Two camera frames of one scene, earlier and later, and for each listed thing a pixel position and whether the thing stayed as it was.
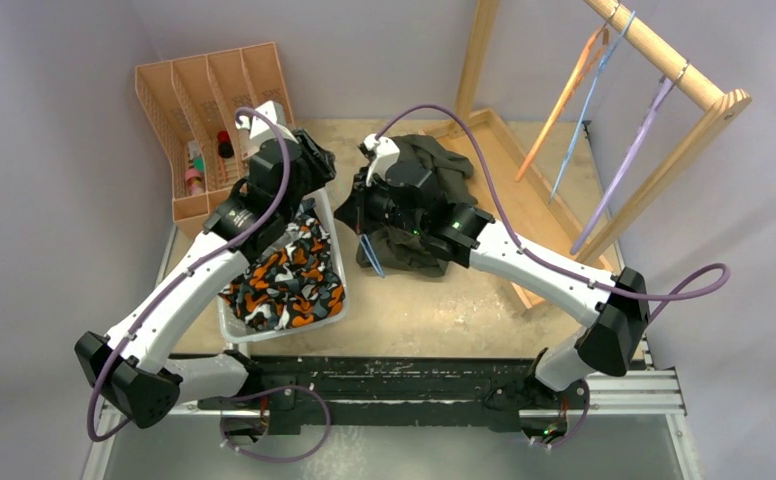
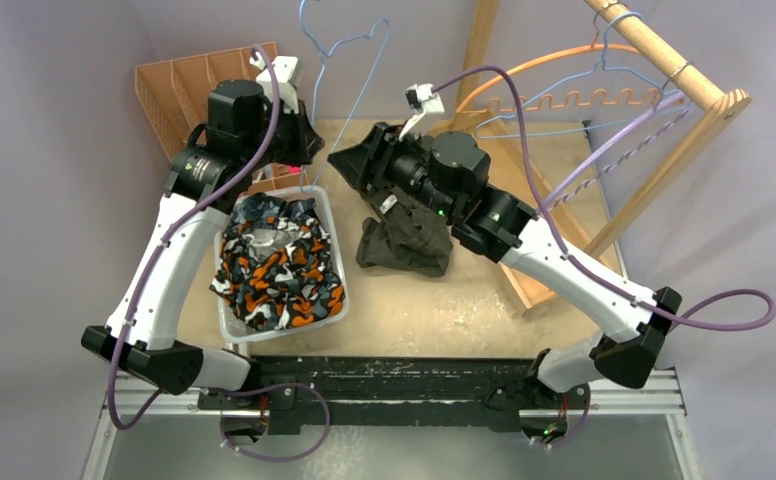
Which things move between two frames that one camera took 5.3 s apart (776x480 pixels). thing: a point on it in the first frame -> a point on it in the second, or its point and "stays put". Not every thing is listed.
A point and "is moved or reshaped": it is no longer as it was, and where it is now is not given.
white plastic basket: x=237 y=330 stays put
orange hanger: x=584 y=66 is moved or reshaped
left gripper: x=320 y=162 -> x=308 y=141
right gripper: x=355 y=214 -> x=375 y=156
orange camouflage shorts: x=294 y=281 stays put
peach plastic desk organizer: x=191 y=107 stays put
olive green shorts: x=399 y=248 stays put
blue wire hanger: x=587 y=104 -> x=605 y=64
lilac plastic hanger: x=662 y=98 -> x=611 y=143
